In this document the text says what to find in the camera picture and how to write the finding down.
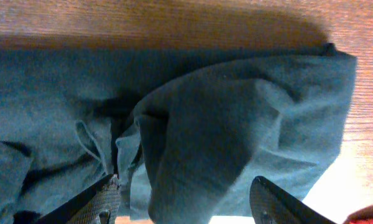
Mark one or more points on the black Nike t-shirt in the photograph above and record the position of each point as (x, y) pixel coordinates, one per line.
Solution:
(186, 131)

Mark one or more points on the red printed t-shirt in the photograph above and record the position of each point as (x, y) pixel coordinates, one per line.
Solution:
(363, 216)

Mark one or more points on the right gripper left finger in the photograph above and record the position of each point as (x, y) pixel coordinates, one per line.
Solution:
(98, 204)

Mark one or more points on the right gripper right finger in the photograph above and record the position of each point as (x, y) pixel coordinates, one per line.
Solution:
(272, 205)

